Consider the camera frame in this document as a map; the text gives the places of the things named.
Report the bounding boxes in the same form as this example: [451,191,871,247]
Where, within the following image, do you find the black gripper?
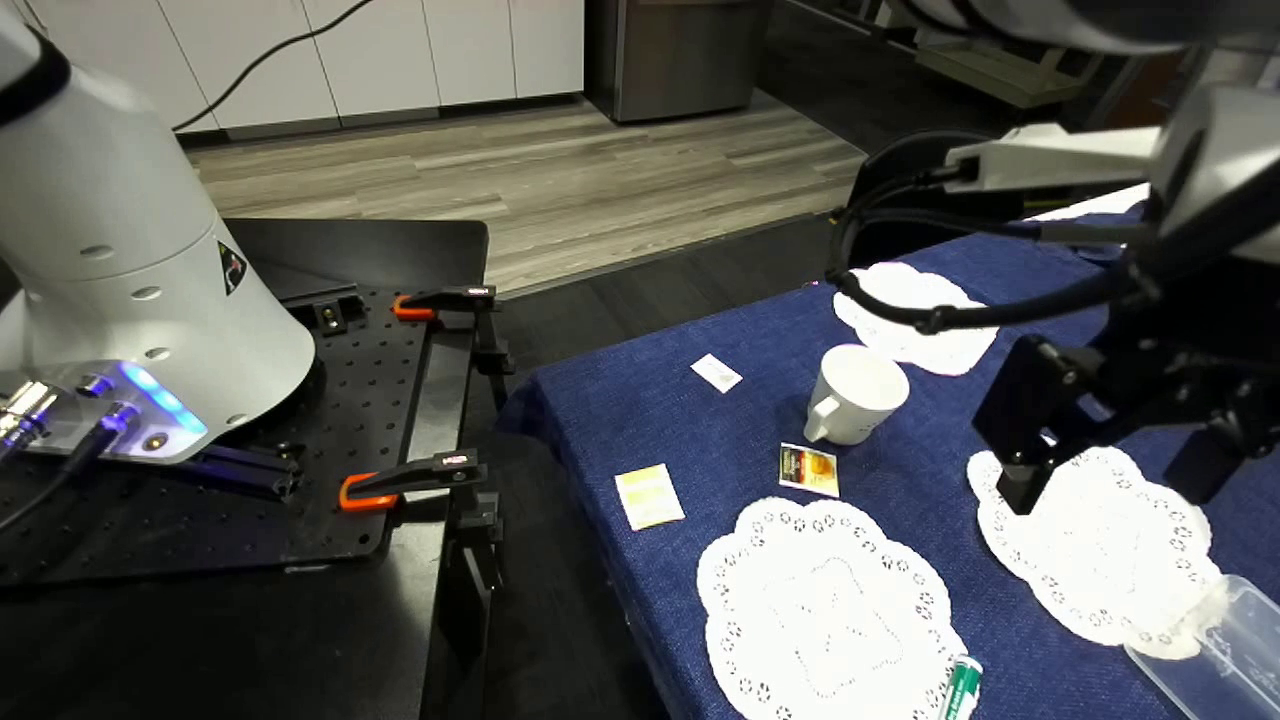
[1096,244,1280,507]

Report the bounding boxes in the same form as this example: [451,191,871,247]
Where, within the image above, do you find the white printed ceramic mug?
[801,342,914,454]

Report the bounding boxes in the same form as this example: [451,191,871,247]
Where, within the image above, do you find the white paper doily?
[829,260,1002,379]
[963,441,1229,663]
[693,492,974,720]

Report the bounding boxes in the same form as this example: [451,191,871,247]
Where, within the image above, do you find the clear plastic container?
[1120,571,1280,720]

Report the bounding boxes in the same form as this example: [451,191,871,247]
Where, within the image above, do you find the small brown printed packet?
[775,441,844,500]

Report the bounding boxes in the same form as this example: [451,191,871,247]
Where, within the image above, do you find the white paper slip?
[689,352,748,400]

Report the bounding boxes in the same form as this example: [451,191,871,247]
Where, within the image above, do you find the blue fabric table cloth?
[499,196,1280,720]

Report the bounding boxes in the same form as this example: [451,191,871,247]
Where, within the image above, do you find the yellow sticky note pad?
[610,460,689,535]

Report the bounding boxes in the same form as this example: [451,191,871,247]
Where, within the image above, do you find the stainless steel bin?
[584,0,773,130]

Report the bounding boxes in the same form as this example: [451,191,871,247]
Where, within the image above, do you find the white cabinets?
[25,0,591,136]

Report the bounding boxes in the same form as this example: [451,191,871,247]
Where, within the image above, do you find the black perforated mounting table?
[0,218,492,720]

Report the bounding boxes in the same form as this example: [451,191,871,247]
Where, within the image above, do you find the black clamp orange handle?
[389,279,517,411]
[331,449,510,632]

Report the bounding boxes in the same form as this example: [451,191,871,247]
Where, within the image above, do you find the small black bracket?
[313,291,371,336]

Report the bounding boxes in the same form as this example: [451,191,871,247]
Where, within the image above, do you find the thin black wall cable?
[170,0,376,136]

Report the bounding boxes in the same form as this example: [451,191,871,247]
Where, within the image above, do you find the robot base plug cables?
[0,377,126,535]

